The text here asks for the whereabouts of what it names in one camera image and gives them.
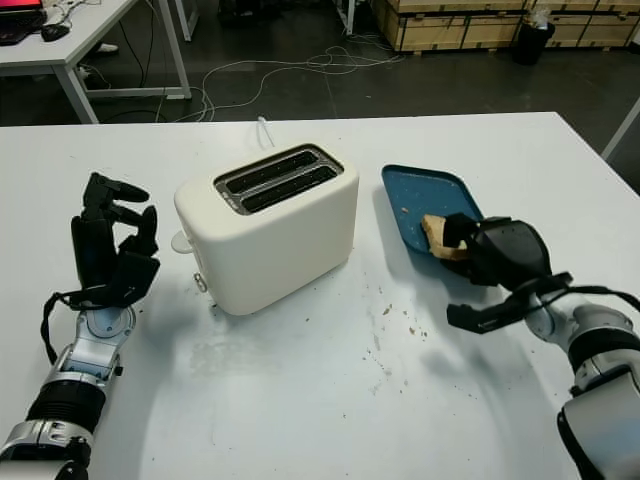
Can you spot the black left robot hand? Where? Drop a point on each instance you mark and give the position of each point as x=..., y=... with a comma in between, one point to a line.
x=92, y=250

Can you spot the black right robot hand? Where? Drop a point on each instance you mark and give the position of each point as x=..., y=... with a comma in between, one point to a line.
x=510, y=250

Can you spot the toasted bread slice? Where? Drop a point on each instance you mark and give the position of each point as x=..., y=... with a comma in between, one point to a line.
x=436, y=235

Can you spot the cream white two-slot toaster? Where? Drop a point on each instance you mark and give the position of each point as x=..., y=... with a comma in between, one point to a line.
x=280, y=240

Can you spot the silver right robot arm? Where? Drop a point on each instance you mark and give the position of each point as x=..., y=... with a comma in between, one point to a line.
x=600, y=350

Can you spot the blue plastic tray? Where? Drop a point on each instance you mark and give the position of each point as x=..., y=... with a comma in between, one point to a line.
x=425, y=200

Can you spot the white shoe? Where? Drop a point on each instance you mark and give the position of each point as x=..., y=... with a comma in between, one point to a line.
x=107, y=48

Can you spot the black trash bin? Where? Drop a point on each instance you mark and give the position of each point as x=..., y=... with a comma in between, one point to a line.
x=532, y=45

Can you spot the white office desk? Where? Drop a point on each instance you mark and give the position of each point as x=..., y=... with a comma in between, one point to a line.
x=75, y=40

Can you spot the black computer mouse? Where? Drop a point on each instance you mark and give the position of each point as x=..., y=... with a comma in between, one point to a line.
x=55, y=32

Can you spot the stacked wooden crates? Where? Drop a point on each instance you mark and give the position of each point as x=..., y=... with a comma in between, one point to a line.
x=450, y=25

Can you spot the crumpled white paper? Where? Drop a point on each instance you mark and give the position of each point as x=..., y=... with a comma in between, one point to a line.
x=541, y=16

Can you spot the black laptop red screen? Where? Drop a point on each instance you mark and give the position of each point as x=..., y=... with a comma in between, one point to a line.
x=20, y=25

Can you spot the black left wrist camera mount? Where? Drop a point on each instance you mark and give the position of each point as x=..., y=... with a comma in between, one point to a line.
x=137, y=277

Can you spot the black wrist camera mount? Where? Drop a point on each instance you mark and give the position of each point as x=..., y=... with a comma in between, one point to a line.
x=137, y=277
x=480, y=320

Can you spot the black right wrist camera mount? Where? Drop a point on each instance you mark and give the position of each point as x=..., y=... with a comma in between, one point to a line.
x=480, y=320

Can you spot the white desk frame leg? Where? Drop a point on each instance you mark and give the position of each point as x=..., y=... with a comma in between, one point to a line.
x=350, y=15

